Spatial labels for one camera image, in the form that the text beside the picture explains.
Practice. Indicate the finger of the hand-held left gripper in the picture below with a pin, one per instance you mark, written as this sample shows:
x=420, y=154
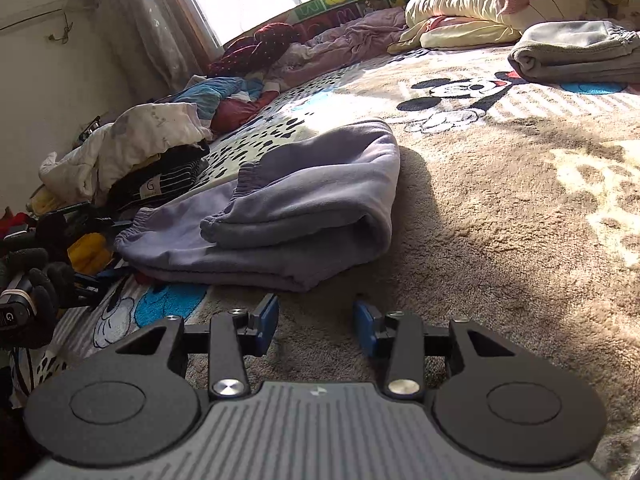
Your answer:
x=95, y=290

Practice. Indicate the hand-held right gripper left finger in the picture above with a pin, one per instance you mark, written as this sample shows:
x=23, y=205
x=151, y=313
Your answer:
x=262, y=327

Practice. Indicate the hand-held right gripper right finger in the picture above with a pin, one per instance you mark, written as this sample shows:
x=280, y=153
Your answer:
x=367, y=330

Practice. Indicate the lavender pants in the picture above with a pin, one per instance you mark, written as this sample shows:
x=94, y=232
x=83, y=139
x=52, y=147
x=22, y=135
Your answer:
x=310, y=195

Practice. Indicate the person's left hand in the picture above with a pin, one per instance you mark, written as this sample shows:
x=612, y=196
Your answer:
x=45, y=285

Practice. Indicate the yellow cloth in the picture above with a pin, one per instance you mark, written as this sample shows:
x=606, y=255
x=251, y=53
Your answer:
x=87, y=252

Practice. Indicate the black striped garment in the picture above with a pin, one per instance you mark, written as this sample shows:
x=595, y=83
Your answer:
x=165, y=175

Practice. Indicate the white crumpled garment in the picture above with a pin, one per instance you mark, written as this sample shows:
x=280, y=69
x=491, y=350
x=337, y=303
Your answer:
x=145, y=130

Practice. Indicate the cartoon printed blanket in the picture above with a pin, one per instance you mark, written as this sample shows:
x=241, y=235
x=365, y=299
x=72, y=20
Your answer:
x=500, y=185

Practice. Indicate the blue cloth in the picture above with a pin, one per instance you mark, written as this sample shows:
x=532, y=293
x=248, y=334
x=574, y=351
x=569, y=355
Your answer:
x=210, y=92

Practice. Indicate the white air conditioner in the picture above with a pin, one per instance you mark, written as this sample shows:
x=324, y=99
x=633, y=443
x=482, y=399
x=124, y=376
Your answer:
x=30, y=7

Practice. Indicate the sheer curtain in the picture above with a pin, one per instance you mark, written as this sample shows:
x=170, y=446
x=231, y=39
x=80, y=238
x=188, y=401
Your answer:
x=150, y=20

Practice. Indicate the dark red dotted cloth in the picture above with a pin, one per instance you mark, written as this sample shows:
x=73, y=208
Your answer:
x=250, y=50

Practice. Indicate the lilac crumpled sheet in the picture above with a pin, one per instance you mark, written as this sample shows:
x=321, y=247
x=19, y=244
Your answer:
x=345, y=37

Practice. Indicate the grey folded pants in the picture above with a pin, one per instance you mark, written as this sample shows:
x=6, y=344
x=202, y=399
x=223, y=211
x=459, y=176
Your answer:
x=575, y=50

